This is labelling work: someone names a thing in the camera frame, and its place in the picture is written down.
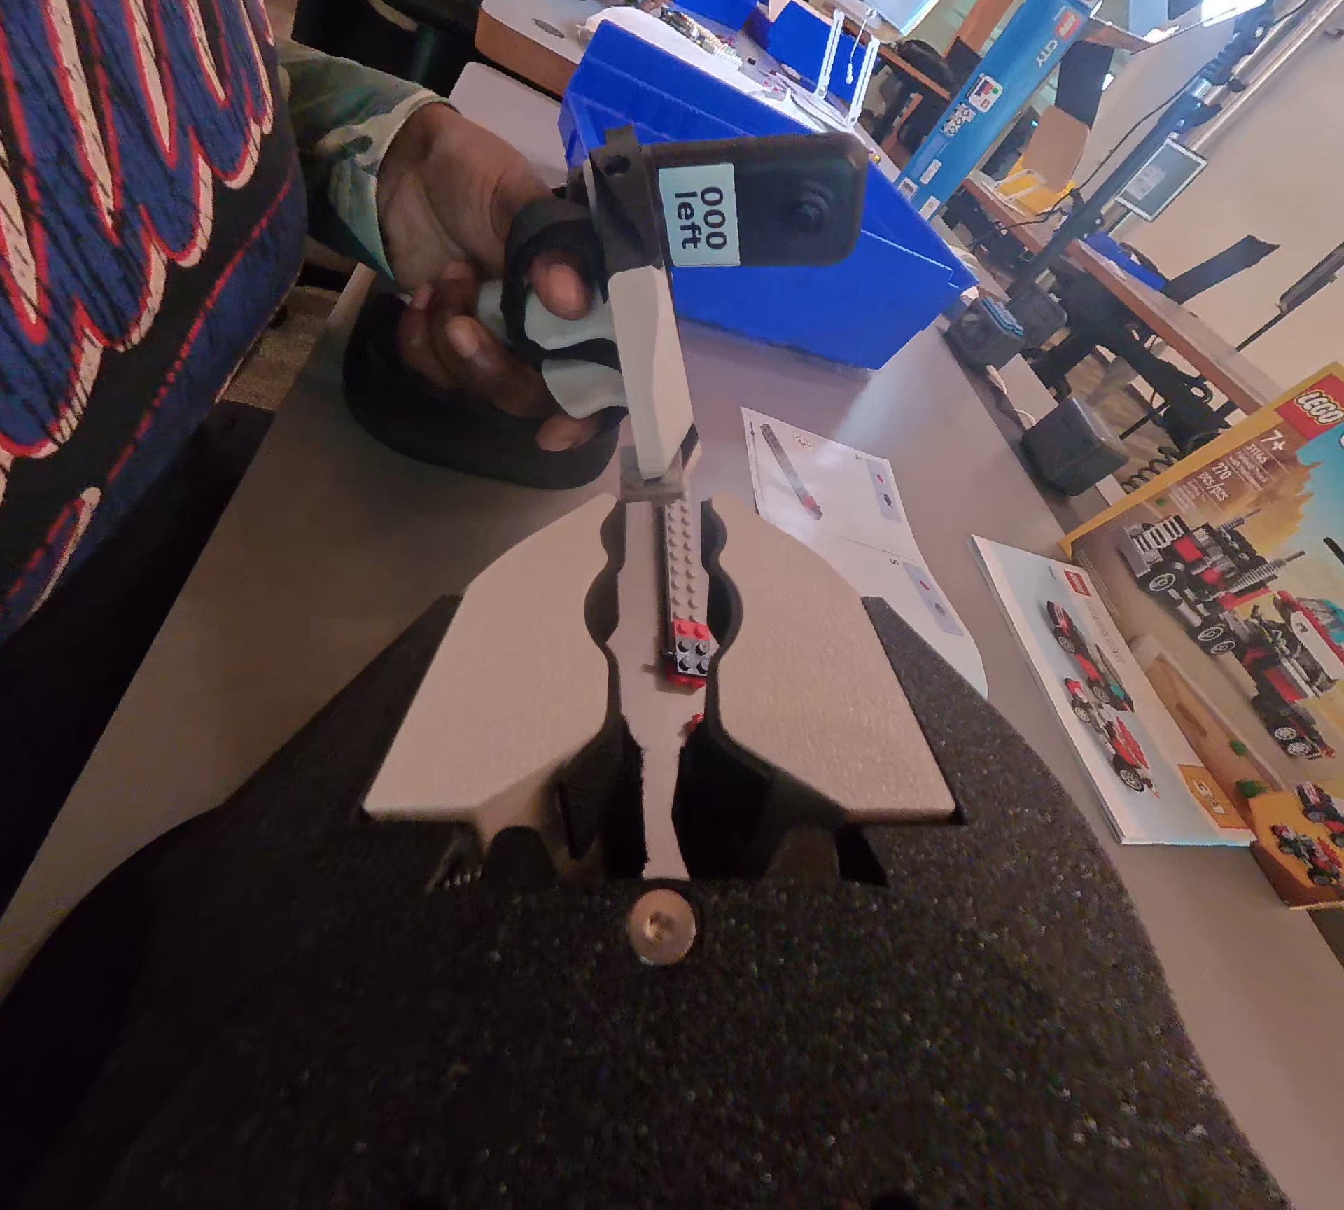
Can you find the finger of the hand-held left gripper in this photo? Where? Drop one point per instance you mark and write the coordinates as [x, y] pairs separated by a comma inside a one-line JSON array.
[[651, 370], [691, 456]]

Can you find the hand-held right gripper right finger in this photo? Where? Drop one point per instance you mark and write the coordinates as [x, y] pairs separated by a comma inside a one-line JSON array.
[[830, 696]]

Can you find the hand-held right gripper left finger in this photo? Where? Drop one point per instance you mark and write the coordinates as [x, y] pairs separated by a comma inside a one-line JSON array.
[[494, 696]]

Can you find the small grey brick plate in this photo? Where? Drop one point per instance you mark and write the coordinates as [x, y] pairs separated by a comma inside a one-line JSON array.
[[653, 486]]

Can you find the blue plastic bin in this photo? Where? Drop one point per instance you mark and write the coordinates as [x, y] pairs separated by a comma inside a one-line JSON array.
[[799, 285]]

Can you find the grey red brick assembly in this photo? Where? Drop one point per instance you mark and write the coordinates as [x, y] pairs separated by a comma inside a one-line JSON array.
[[689, 601]]

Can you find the person's left forearm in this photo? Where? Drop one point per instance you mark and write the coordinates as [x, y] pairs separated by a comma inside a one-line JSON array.
[[347, 138]]

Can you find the colourful toy set box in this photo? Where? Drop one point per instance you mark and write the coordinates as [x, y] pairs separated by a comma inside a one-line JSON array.
[[1239, 601]]

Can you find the person's left hand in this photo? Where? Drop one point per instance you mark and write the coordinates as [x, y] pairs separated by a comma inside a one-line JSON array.
[[453, 201]]

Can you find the open instruction booklet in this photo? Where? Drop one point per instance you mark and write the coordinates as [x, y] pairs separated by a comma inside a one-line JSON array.
[[840, 539]]

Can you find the tall blue toy box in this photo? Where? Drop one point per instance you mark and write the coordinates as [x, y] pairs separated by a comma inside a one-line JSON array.
[[997, 87]]

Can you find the black striped device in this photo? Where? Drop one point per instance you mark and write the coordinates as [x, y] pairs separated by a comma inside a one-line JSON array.
[[982, 332]]

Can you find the closed instruction booklet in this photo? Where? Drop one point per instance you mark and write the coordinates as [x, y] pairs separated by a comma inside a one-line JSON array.
[[1103, 706]]

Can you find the black box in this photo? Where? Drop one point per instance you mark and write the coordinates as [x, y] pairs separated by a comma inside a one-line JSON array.
[[1072, 442]]

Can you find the small framed sign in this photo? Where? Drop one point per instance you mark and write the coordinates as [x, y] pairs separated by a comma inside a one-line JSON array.
[[1160, 175]]

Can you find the wooden edged desk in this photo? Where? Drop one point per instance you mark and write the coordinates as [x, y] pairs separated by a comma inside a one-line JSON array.
[[1145, 301]]

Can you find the black light stand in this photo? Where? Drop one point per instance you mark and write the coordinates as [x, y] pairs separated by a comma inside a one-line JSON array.
[[1208, 89]]

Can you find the person's patterned shirt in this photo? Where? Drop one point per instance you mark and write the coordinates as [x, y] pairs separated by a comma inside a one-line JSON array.
[[127, 181]]

